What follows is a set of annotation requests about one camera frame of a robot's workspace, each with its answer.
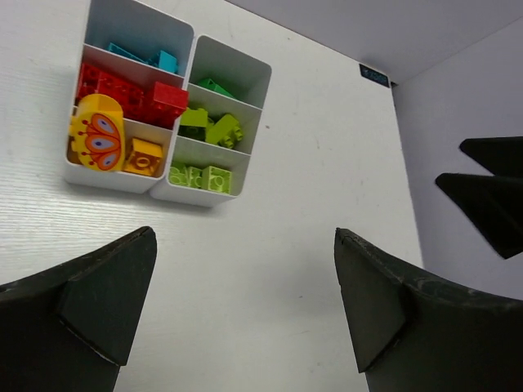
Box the light blue lego brick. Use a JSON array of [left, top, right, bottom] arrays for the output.
[[147, 50, 178, 74]]

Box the blue table label right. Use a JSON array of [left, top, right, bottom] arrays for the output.
[[359, 64, 390, 88]]

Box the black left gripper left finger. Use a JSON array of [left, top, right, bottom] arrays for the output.
[[1, 226, 157, 391]]

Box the white right divided container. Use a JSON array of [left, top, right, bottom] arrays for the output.
[[150, 35, 271, 208]]

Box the red lego brick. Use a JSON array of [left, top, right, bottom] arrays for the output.
[[74, 62, 144, 121]]

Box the lime green sloped lego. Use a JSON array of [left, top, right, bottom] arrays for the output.
[[205, 114, 244, 149]]

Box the red lego brick spare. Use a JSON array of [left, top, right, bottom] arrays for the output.
[[141, 82, 189, 129]]

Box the lime lego brick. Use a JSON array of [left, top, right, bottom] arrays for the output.
[[168, 162, 203, 189], [201, 166, 232, 194]]

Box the orange small lego brick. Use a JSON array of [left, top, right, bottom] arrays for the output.
[[123, 137, 163, 176]]

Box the yellow flower lego brick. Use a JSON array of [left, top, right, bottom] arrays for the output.
[[69, 93, 126, 172]]

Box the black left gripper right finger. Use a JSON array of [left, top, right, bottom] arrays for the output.
[[334, 229, 522, 391]]

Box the olive green lego brick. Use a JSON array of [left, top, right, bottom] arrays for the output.
[[178, 108, 214, 141]]

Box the white left divided container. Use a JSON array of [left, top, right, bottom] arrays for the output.
[[64, 1, 194, 194]]

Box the white divided container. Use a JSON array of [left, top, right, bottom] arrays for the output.
[[64, 1, 194, 194], [150, 35, 271, 208]]

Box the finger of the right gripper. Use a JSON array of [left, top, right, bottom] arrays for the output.
[[436, 173, 522, 260], [459, 136, 523, 178]]

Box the teal rounded lego brick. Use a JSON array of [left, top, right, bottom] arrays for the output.
[[106, 42, 148, 64]]

